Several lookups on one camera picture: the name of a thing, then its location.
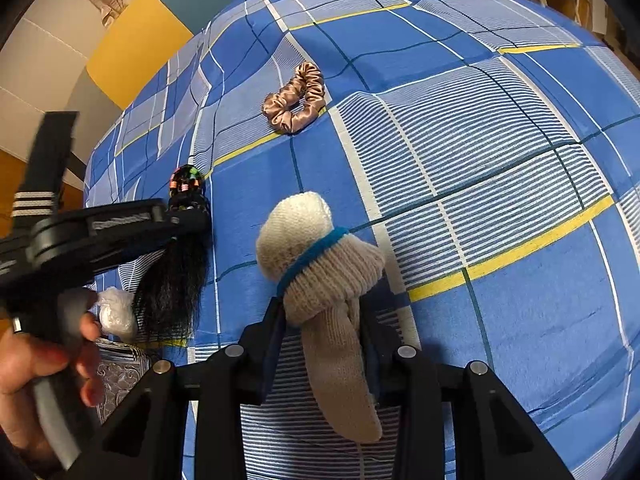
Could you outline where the black hairpiece with colourful clip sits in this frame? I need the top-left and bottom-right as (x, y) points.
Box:
(131, 162), (212, 346)

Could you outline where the grey yellow teal padded headboard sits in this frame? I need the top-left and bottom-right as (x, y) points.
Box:
(0, 0), (311, 161)

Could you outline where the pink satin scrunchie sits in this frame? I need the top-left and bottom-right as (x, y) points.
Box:
(262, 61), (327, 135)

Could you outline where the white plastic bag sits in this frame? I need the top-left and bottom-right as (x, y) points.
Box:
(96, 287), (138, 341)

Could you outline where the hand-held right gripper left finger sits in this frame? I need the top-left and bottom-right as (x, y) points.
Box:
(65, 297), (288, 480)

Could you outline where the person's left hand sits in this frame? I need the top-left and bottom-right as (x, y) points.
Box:
(0, 310), (107, 461)

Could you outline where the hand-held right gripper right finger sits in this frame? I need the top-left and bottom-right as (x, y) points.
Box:
(357, 295), (576, 480)

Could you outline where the ornate silver box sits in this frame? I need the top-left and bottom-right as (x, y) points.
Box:
(92, 337), (153, 426)

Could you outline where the beige knitted sock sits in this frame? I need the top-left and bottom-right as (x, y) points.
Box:
(256, 191), (387, 444)

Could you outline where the blue plaid bedsheet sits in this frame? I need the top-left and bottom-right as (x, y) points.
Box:
(82, 0), (640, 480)

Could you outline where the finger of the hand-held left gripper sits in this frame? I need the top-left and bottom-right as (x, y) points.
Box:
(50, 199), (211, 277)

